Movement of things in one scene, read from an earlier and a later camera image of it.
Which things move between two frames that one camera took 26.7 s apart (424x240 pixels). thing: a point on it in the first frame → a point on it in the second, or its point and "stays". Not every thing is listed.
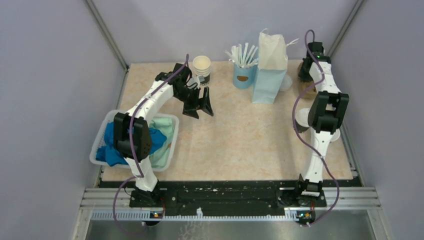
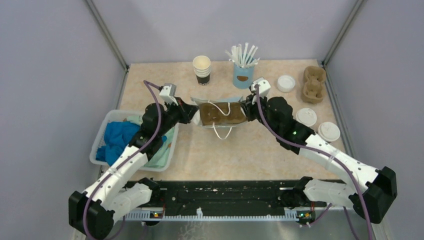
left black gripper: [190, 109] → [187, 111]
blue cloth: [105, 152] stays
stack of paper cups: [201, 64] stays
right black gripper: [303, 77] → [250, 103]
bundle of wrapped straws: [239, 57] stays
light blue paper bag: [269, 77] → [221, 114]
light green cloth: [159, 158] stays
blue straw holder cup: [244, 77] stays
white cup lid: [302, 116] stays
